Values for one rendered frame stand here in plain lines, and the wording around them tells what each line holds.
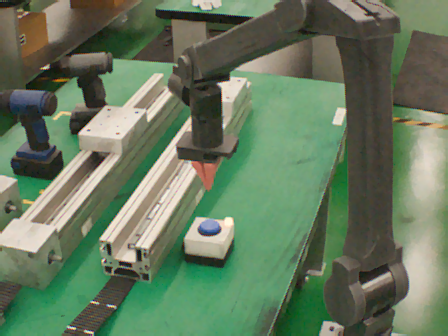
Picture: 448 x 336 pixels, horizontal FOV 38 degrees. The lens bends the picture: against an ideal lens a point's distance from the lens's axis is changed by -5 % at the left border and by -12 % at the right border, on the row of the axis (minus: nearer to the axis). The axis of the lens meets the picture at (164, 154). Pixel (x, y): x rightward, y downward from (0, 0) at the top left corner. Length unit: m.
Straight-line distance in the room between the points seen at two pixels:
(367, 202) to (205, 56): 0.41
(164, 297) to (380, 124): 0.62
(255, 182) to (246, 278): 0.36
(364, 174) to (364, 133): 0.05
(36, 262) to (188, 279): 0.29
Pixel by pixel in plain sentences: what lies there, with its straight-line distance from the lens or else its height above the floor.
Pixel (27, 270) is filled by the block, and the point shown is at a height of 0.82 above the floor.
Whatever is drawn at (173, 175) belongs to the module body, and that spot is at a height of 0.83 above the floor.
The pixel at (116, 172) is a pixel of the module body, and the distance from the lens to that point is 1.58.
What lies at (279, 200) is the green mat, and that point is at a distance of 1.56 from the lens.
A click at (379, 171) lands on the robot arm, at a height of 1.20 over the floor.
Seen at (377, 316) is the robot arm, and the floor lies 1.00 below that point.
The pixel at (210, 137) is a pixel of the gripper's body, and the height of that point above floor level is 1.05.
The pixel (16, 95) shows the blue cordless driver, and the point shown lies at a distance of 1.65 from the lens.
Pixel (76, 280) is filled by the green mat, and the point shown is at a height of 0.78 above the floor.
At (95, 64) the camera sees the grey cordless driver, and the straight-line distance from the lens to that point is 1.81.
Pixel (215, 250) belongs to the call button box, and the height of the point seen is 0.82.
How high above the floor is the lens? 1.61
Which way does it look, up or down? 28 degrees down
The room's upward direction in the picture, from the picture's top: 4 degrees counter-clockwise
